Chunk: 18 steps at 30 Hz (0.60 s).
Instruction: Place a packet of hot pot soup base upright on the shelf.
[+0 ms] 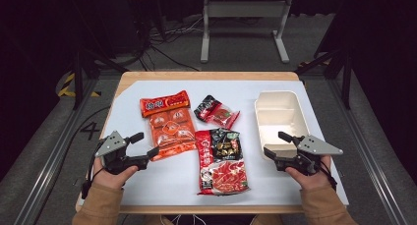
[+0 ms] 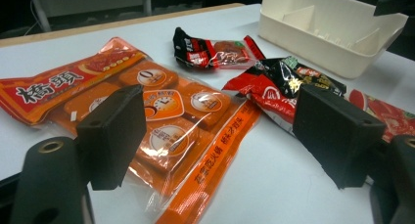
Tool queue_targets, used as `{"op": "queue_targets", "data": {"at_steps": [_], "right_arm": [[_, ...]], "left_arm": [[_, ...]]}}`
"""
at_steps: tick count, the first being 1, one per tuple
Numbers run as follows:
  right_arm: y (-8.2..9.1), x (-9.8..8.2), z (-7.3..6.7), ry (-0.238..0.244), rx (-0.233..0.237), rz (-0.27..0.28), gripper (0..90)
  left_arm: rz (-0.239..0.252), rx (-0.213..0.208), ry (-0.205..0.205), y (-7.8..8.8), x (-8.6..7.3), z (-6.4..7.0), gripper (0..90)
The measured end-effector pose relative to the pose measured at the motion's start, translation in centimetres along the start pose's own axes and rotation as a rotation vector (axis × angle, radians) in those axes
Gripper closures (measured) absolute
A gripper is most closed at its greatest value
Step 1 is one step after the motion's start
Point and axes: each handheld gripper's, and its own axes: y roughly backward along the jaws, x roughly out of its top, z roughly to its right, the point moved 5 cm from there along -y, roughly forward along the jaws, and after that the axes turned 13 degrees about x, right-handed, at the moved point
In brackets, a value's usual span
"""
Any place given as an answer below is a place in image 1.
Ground white cables under table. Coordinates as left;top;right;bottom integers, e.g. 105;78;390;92
159;213;207;225

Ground yellow black floor tape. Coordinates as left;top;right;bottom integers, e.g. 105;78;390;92
57;72;101;98

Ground white table sheet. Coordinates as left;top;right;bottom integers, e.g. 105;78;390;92
78;80;350;207

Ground white metal stand frame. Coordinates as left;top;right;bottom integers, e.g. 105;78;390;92
200;0;294;64

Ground black stand with legs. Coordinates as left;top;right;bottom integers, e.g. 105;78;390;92
294;47;354;110
70;0;130;112

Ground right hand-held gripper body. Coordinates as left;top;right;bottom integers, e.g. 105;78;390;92
274;135;344;177

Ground thin black floor cable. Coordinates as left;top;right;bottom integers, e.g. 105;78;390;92
58;104;112;174

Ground person's right leg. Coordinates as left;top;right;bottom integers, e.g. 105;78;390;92
250;213;283;225

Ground bundle of floor cables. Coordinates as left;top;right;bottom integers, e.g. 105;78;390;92
130;0;205;73

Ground white plastic container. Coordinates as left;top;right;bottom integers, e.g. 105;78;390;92
254;89;311;161

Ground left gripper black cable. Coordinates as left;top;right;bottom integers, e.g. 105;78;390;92
81;145;100;200

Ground person's leg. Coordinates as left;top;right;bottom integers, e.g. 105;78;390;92
143;214;175;225
250;213;283;225

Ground large red black food packet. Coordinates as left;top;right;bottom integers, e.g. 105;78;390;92
194;128;251;197

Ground person's left hand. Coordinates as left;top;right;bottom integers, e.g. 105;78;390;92
92;157;139;191

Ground person's right hand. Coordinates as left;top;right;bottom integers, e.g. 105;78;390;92
284;154;333;191

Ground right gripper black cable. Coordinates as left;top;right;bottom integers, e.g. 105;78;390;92
319;159;339;191

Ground person's left leg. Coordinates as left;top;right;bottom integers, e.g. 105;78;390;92
143;214;175;225

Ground orange food packet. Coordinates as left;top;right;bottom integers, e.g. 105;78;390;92
139;89;198;162

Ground small red black food packet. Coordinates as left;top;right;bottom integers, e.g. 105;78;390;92
193;94;241;131

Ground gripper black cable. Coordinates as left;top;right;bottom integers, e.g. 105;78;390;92
319;159;339;191
81;145;100;200

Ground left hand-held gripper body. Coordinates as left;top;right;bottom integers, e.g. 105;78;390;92
94;130;150;176

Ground aluminium floor rail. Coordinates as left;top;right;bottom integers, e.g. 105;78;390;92
12;77;100;225
328;77;411;225

